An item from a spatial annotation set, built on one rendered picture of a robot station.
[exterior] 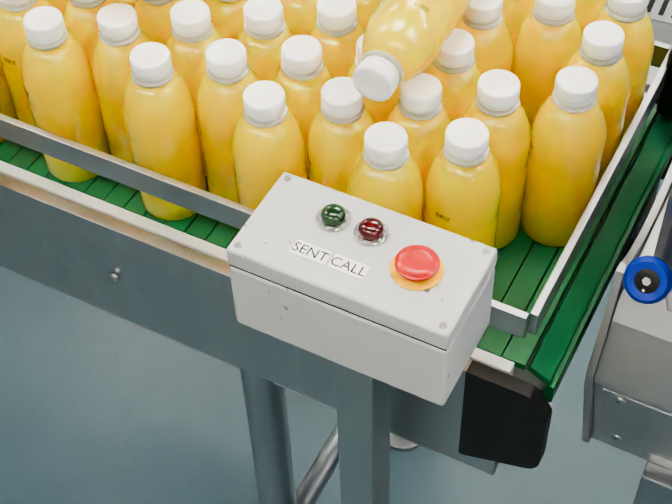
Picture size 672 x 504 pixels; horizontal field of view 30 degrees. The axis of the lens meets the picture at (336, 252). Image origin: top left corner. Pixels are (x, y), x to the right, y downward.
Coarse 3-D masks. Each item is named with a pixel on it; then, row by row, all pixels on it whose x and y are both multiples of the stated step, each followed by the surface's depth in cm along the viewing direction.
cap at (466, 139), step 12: (456, 120) 112; (468, 120) 111; (456, 132) 111; (468, 132) 111; (480, 132) 110; (456, 144) 110; (468, 144) 110; (480, 144) 110; (456, 156) 111; (468, 156) 110; (480, 156) 111
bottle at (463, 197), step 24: (432, 168) 114; (456, 168) 112; (480, 168) 112; (432, 192) 114; (456, 192) 112; (480, 192) 112; (432, 216) 116; (456, 216) 114; (480, 216) 114; (480, 240) 117
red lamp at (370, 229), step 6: (360, 222) 103; (366, 222) 102; (372, 222) 102; (378, 222) 102; (360, 228) 102; (366, 228) 102; (372, 228) 102; (378, 228) 102; (360, 234) 102; (366, 234) 102; (372, 234) 102; (378, 234) 102; (366, 240) 102; (372, 240) 102
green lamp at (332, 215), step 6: (330, 204) 104; (336, 204) 104; (324, 210) 103; (330, 210) 103; (336, 210) 103; (342, 210) 103; (324, 216) 103; (330, 216) 103; (336, 216) 103; (342, 216) 103; (324, 222) 103; (330, 222) 103; (336, 222) 103; (342, 222) 103
